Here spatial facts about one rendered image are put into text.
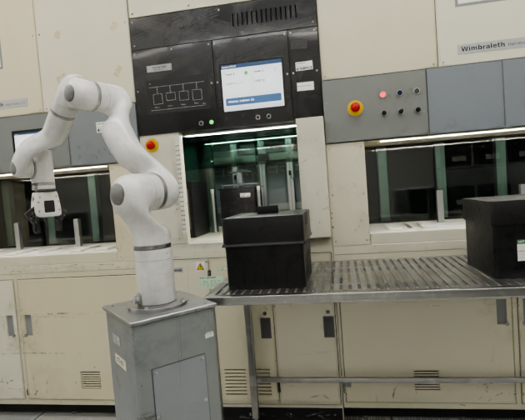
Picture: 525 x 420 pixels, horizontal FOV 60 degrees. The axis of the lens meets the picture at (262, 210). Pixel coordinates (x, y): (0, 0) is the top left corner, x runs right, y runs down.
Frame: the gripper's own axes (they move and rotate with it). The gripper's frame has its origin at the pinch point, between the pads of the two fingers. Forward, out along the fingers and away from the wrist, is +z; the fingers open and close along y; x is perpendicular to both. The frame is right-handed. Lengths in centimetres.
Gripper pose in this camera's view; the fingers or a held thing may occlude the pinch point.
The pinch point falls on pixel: (47, 229)
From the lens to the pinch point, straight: 198.5
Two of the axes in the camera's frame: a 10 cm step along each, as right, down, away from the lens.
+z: 0.8, 10.0, 0.5
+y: 5.7, -0.9, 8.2
